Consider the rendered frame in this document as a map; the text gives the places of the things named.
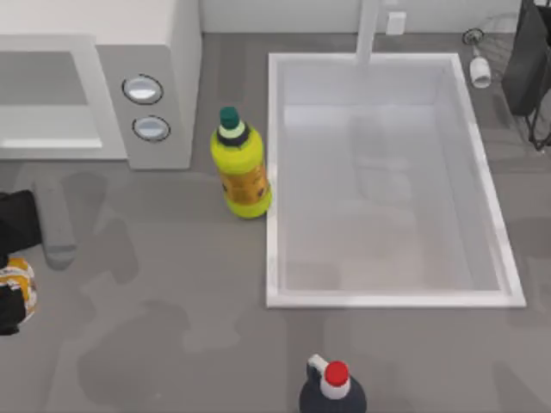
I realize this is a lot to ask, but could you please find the round silver microwave knob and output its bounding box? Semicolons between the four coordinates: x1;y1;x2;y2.
121;73;165;106
131;114;172;143

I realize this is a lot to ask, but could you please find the black frame stand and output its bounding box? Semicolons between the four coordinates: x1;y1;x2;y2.
502;0;551;151

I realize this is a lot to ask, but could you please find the dark bottle with red cap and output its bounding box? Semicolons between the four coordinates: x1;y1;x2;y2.
298;353;368;413

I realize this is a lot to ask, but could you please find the tall white tap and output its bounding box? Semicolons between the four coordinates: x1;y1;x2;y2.
355;0;381;66

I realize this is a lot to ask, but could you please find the pale microwave oven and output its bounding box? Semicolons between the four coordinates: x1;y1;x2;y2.
0;0;203;171

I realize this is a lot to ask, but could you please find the orange and white can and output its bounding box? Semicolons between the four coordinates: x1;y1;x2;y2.
0;256;39;324

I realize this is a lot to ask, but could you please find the white wall socket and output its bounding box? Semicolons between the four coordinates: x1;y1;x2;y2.
385;11;407;36

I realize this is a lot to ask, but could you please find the yellow-green bottle with green cap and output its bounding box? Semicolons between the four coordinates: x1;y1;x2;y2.
209;106;274;220

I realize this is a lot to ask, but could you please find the pale microwave door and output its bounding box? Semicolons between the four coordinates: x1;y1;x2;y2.
0;34;131;162

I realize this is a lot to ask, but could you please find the white sink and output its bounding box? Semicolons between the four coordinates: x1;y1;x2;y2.
265;52;528;310

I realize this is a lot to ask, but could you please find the small white cup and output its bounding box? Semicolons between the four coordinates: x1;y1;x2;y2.
468;55;492;89

